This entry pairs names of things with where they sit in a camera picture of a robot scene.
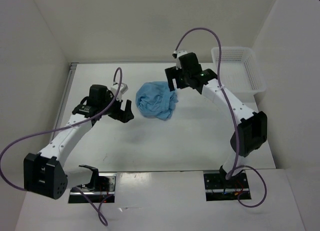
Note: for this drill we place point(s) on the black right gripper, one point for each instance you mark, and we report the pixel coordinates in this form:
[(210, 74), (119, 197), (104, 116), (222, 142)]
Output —
[(171, 73)]

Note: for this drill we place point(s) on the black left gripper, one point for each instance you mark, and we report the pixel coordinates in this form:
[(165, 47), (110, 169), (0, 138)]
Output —
[(123, 116)]

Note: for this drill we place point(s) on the light blue shorts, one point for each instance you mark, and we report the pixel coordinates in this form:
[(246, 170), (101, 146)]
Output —
[(156, 100)]

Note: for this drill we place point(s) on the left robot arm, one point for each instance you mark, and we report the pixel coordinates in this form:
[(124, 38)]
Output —
[(43, 172)]

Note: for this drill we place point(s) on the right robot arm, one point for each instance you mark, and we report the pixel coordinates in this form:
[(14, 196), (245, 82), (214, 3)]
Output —
[(250, 127)]

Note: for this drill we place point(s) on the white plastic basket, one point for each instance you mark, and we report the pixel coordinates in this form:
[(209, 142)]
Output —
[(239, 70)]

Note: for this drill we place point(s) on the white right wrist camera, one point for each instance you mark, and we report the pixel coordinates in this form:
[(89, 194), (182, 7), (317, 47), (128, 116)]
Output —
[(177, 54)]

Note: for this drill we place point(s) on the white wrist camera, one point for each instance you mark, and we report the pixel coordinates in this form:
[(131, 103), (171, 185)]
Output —
[(177, 54), (118, 90)]

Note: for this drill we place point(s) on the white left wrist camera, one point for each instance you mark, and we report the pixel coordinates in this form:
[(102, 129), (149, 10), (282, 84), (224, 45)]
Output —
[(118, 90)]

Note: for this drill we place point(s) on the aluminium table edge rail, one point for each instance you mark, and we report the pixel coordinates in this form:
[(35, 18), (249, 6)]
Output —
[(65, 94)]

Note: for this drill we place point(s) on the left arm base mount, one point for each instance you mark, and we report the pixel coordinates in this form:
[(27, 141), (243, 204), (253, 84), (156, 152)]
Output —
[(102, 191)]

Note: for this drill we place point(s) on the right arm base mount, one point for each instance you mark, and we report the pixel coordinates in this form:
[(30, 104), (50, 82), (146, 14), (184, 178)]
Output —
[(216, 189)]

